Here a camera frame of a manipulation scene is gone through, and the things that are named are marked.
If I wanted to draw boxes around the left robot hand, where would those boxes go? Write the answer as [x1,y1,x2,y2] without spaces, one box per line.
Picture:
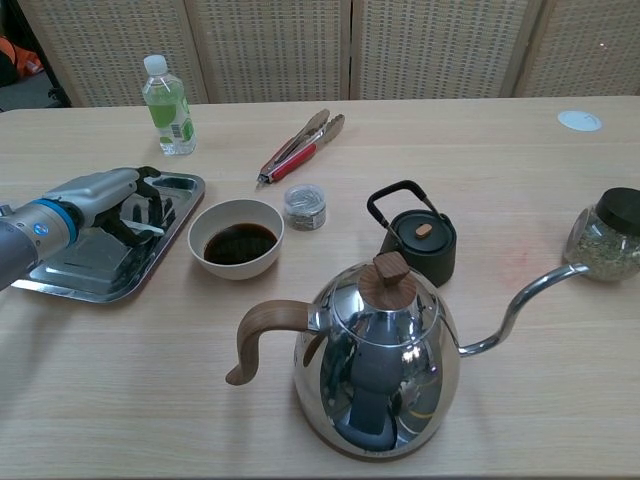
[42,166,176,246]

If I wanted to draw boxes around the white plastic spoon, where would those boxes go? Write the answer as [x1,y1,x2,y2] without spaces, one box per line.
[122,219,166,237]

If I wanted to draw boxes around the white bowl with dark liquid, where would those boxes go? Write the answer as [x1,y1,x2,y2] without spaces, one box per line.
[187,199,285,281]

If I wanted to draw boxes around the stainless steel tray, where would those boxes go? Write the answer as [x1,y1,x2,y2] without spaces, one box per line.
[9,167,207,305]

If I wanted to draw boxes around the clear green-label water bottle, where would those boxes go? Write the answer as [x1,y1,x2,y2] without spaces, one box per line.
[141,54,197,157]

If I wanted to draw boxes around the black tripod stand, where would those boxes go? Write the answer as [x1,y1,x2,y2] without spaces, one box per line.
[14,0,72,108]

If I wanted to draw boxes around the orange bag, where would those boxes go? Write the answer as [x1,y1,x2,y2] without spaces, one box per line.
[0,35,44,77]

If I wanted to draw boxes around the clear paper clip container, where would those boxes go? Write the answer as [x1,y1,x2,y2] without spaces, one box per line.
[283,184,328,233]

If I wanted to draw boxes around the woven folding screen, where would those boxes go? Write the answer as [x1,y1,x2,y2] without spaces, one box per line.
[17,0,640,108]

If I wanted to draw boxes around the small black teapot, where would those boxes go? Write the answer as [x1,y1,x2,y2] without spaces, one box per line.
[366,180,457,289]

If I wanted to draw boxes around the white round table grommet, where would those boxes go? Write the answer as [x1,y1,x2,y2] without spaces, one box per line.
[557,110,605,133]

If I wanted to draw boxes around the glass jar black lid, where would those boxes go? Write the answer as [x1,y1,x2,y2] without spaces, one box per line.
[561,187,640,283]

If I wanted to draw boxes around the red-handled metal tongs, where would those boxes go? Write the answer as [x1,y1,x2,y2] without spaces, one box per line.
[256,109,346,189]

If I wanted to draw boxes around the steel gooseneck kettle wooden handle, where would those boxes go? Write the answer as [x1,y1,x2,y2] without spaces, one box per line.
[224,251,591,457]

